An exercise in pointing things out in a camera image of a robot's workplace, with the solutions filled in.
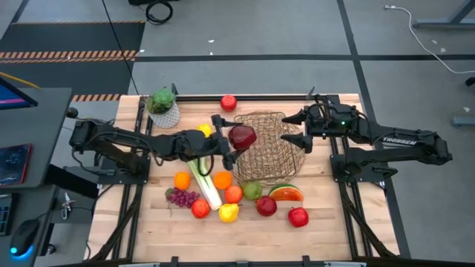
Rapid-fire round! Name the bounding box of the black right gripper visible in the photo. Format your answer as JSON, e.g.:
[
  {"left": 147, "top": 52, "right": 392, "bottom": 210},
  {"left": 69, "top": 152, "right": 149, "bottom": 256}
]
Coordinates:
[{"left": 280, "top": 102, "right": 360, "bottom": 154}]

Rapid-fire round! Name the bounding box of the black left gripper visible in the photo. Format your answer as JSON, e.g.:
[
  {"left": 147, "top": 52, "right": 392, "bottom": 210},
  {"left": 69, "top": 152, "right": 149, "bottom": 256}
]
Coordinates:
[{"left": 191, "top": 113, "right": 249, "bottom": 172}]

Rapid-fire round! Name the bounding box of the dark maroon plum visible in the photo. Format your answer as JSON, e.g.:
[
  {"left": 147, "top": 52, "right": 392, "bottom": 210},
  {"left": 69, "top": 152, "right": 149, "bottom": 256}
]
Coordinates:
[{"left": 228, "top": 125, "right": 258, "bottom": 151}]

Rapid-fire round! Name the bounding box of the yellow bell pepper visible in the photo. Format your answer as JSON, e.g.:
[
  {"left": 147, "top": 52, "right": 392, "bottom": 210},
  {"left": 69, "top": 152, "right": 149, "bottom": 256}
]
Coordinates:
[{"left": 196, "top": 123, "right": 214, "bottom": 139}]

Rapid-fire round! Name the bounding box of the orange fruit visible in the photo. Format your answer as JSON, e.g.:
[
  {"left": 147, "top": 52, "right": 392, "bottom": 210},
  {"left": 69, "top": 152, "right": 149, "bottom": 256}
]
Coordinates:
[
  {"left": 173, "top": 171, "right": 191, "bottom": 191},
  {"left": 213, "top": 170, "right": 233, "bottom": 191}
]

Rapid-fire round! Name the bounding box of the red orange tomato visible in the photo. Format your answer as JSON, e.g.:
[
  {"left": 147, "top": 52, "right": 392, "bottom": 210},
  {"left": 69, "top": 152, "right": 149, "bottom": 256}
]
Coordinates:
[{"left": 190, "top": 199, "right": 212, "bottom": 220}]

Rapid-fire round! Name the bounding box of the orange red peach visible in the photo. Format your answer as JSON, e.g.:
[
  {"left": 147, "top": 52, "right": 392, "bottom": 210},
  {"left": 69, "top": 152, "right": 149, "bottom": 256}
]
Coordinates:
[{"left": 224, "top": 185, "right": 244, "bottom": 204}]

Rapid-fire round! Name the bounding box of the green pear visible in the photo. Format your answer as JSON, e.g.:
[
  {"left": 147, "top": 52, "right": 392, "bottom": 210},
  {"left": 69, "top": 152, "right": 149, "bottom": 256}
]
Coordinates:
[{"left": 241, "top": 181, "right": 263, "bottom": 201}]

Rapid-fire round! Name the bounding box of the watermelon slice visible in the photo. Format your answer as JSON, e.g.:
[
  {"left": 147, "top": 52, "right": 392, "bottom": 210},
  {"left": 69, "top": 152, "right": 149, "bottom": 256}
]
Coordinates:
[{"left": 267, "top": 183, "right": 304, "bottom": 202}]

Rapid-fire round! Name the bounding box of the yellow lemon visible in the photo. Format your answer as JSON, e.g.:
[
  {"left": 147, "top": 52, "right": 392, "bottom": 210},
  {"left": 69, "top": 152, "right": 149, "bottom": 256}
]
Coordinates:
[{"left": 218, "top": 202, "right": 240, "bottom": 224}]

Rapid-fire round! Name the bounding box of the dark red apple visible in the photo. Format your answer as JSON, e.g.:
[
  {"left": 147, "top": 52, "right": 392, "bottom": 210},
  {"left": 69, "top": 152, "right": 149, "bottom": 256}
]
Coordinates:
[{"left": 255, "top": 195, "right": 278, "bottom": 217}]

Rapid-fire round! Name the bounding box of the purple grape bunch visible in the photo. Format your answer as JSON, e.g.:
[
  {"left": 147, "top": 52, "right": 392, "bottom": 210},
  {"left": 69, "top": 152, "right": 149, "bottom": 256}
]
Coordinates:
[{"left": 165, "top": 187, "right": 201, "bottom": 218}]

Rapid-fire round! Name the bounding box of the green plant in white pot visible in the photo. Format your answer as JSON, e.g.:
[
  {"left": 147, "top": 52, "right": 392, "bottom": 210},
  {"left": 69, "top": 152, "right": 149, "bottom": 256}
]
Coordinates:
[{"left": 145, "top": 88, "right": 182, "bottom": 130}]

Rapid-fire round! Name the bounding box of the black box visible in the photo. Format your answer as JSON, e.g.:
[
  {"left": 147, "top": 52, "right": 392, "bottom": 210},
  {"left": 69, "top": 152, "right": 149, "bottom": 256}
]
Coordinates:
[{"left": 46, "top": 165, "right": 99, "bottom": 200}]

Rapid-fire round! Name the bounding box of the grey desk foot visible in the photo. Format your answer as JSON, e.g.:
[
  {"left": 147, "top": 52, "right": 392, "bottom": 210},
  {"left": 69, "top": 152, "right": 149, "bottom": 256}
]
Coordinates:
[{"left": 451, "top": 116, "right": 475, "bottom": 129}]

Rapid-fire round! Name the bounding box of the grey desk leg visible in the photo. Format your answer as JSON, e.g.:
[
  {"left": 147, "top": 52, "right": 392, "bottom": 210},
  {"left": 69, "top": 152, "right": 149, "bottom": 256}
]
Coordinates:
[{"left": 412, "top": 0, "right": 475, "bottom": 30}]

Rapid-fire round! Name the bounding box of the silver carabiner clip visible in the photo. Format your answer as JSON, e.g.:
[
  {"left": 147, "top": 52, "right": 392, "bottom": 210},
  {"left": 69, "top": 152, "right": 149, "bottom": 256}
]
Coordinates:
[{"left": 61, "top": 192, "right": 77, "bottom": 220}]

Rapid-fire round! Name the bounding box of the black hazard-striped floor mat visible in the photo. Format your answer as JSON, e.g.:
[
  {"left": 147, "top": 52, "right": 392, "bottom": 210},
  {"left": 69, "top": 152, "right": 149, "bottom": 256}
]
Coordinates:
[{"left": 0, "top": 21, "right": 146, "bottom": 103}]

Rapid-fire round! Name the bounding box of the black desk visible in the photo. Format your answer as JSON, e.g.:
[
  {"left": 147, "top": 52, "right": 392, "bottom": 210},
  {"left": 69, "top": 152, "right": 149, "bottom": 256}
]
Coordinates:
[{"left": 0, "top": 87, "right": 73, "bottom": 267}]

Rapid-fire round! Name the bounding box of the dark tablet with red edge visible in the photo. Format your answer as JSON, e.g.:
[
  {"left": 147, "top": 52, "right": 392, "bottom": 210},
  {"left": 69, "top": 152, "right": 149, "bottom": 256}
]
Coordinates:
[{"left": 0, "top": 143, "right": 33, "bottom": 186}]

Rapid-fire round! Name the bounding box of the computer monitor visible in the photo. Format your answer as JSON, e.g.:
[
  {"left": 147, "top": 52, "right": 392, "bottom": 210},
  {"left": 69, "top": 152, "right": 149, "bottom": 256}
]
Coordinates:
[{"left": 0, "top": 76, "right": 39, "bottom": 111}]

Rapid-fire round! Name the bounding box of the black computer mouse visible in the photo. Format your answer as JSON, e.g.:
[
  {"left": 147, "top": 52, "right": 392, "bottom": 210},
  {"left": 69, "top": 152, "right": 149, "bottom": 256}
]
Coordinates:
[{"left": 10, "top": 218, "right": 41, "bottom": 260}]

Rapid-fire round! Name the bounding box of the black keyboard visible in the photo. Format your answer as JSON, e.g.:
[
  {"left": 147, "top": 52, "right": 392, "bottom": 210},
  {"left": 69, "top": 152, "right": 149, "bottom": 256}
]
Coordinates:
[{"left": 0, "top": 194, "right": 16, "bottom": 237}]

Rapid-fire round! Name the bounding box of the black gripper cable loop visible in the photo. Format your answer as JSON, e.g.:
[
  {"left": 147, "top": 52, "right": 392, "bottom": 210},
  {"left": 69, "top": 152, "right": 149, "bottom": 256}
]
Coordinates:
[{"left": 197, "top": 155, "right": 217, "bottom": 177}]

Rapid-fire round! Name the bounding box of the gold wire basket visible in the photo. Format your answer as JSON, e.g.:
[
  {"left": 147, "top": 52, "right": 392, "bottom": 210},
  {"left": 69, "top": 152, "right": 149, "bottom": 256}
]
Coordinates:
[{"left": 232, "top": 111, "right": 301, "bottom": 179}]

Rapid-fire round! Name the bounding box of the black aluminium table frame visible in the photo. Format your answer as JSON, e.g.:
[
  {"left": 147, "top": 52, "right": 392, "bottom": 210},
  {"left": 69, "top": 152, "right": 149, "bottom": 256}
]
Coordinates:
[{"left": 88, "top": 85, "right": 400, "bottom": 267}]

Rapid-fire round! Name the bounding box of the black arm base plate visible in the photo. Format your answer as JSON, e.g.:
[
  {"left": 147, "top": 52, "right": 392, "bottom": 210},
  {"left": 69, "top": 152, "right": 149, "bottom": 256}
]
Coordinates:
[
  {"left": 330, "top": 154, "right": 390, "bottom": 183},
  {"left": 96, "top": 155, "right": 151, "bottom": 185}
]

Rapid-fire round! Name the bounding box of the coiled black cable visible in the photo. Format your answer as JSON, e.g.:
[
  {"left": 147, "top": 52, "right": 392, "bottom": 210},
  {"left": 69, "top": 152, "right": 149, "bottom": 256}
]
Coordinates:
[{"left": 145, "top": 0, "right": 174, "bottom": 26}]

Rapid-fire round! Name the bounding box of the long thin black cable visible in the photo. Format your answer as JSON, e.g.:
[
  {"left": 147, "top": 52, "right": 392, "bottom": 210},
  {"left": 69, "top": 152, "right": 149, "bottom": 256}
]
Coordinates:
[{"left": 101, "top": 0, "right": 140, "bottom": 96}]

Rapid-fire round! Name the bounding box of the white cable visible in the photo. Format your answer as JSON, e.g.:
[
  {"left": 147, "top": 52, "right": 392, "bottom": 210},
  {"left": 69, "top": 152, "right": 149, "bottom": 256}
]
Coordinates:
[{"left": 384, "top": 4, "right": 475, "bottom": 75}]

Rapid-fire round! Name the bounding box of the yellow cable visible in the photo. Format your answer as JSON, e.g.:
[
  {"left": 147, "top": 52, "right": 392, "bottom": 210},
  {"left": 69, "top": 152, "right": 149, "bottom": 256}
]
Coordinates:
[{"left": 0, "top": 71, "right": 40, "bottom": 89}]

